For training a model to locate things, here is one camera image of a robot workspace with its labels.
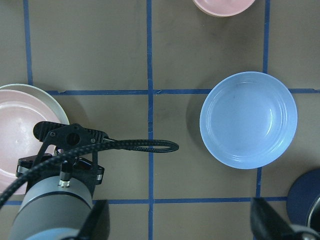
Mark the blue saucepan with lid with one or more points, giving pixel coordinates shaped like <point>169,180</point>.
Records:
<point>303,200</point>

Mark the white plate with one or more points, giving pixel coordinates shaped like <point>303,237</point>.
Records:
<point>42,96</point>

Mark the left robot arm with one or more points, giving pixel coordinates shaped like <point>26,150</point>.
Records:
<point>36,218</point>

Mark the blue plate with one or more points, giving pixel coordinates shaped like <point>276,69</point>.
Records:
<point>248,120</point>

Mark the pink plate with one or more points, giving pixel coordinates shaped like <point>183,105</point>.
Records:
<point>19,113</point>

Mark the pink bowl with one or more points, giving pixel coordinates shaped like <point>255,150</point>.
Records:
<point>223,8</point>

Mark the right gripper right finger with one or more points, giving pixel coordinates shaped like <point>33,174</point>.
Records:
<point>267,224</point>

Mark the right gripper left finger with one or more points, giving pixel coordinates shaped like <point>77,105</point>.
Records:
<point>79,221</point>

